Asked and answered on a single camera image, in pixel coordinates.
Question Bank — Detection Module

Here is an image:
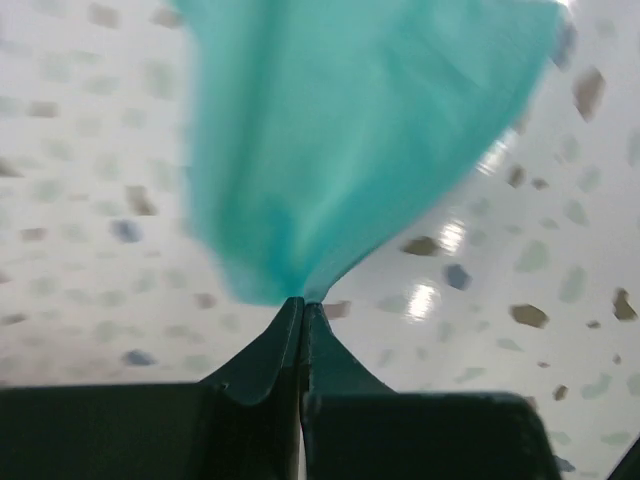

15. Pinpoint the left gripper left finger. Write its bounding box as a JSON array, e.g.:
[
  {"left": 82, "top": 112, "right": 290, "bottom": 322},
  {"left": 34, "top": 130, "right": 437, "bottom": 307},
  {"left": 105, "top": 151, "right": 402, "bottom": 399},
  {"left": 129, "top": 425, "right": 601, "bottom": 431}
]
[{"left": 1, "top": 298, "right": 304, "bottom": 479}]

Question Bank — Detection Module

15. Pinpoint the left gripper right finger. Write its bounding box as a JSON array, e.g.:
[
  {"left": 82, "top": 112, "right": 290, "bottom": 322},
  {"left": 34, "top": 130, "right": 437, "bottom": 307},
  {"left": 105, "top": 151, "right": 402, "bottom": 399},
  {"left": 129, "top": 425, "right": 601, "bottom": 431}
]
[{"left": 301, "top": 304, "right": 560, "bottom": 479}]

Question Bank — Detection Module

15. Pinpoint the teal green t-shirt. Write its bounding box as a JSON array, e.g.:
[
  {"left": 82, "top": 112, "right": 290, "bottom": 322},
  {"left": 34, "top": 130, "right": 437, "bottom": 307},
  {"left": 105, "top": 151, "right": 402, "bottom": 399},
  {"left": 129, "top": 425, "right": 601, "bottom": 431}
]
[{"left": 175, "top": 1, "right": 564, "bottom": 305}]

